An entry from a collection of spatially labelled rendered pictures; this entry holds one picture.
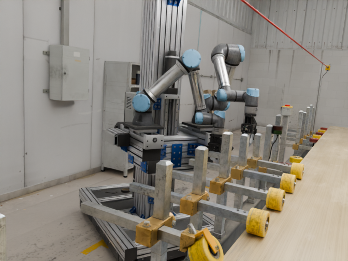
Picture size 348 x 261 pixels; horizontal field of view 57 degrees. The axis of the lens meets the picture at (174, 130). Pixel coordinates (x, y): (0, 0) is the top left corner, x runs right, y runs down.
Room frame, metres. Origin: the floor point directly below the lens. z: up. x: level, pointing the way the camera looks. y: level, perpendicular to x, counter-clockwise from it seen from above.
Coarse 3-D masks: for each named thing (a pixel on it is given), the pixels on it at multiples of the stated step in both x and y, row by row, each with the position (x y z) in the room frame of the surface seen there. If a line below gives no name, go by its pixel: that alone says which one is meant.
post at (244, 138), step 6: (240, 138) 1.52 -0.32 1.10; (246, 138) 1.51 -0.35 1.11; (240, 144) 1.52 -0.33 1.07; (246, 144) 1.51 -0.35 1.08; (240, 150) 1.52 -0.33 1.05; (246, 150) 1.51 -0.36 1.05; (240, 156) 1.52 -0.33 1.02; (246, 156) 1.52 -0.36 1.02; (240, 162) 1.52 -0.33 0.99; (246, 162) 1.53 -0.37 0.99; (240, 180) 1.51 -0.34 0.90; (240, 198) 1.51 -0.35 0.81; (234, 204) 1.52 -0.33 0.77; (240, 204) 1.51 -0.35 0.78
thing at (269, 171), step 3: (219, 159) 2.06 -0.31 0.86; (219, 162) 2.06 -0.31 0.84; (231, 162) 2.02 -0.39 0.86; (231, 165) 2.02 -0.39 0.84; (234, 165) 2.01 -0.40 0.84; (267, 168) 1.91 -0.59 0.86; (270, 168) 1.92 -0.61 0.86; (267, 171) 1.90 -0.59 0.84; (270, 171) 1.90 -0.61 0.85; (273, 171) 1.89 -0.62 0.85; (276, 171) 1.88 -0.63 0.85; (279, 171) 1.87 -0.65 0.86; (282, 171) 1.86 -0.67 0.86; (273, 174) 1.89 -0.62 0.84; (276, 174) 1.88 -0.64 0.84; (279, 174) 1.87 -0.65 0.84; (282, 174) 1.86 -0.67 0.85
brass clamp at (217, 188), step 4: (212, 180) 1.25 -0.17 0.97; (220, 180) 1.26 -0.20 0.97; (224, 180) 1.26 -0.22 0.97; (228, 180) 1.29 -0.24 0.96; (232, 180) 1.34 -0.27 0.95; (212, 184) 1.24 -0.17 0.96; (216, 184) 1.23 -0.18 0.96; (220, 184) 1.22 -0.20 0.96; (212, 188) 1.24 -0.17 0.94; (216, 188) 1.23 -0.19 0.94; (220, 188) 1.22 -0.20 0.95; (212, 192) 1.24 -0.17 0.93; (216, 192) 1.23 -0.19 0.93; (220, 192) 1.22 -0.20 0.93
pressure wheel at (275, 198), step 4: (272, 188) 1.17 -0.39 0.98; (276, 188) 1.17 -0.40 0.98; (268, 192) 1.15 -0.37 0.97; (272, 192) 1.15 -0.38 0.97; (276, 192) 1.15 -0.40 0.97; (280, 192) 1.14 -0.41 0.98; (284, 192) 1.16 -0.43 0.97; (268, 196) 1.14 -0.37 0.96; (272, 196) 1.14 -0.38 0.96; (276, 196) 1.13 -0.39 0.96; (280, 196) 1.13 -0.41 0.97; (284, 196) 1.17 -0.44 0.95; (268, 200) 1.14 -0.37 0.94; (272, 200) 1.13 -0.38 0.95; (276, 200) 1.13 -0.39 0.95; (280, 200) 1.12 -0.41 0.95; (284, 200) 1.15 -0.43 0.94; (268, 204) 1.14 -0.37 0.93; (272, 204) 1.13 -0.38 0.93; (276, 204) 1.13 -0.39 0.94; (280, 204) 1.12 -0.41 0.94; (272, 208) 1.14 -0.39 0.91; (276, 208) 1.13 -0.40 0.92; (280, 208) 1.12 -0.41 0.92
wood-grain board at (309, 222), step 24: (336, 144) 2.71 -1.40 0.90; (312, 168) 1.83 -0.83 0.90; (336, 168) 1.87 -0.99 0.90; (288, 192) 1.37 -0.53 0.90; (312, 192) 1.39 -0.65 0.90; (336, 192) 1.42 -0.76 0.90; (288, 216) 1.10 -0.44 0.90; (312, 216) 1.12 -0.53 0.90; (336, 216) 1.13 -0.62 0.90; (240, 240) 0.90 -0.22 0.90; (264, 240) 0.91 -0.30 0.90; (288, 240) 0.92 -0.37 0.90; (312, 240) 0.93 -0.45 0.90; (336, 240) 0.94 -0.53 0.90
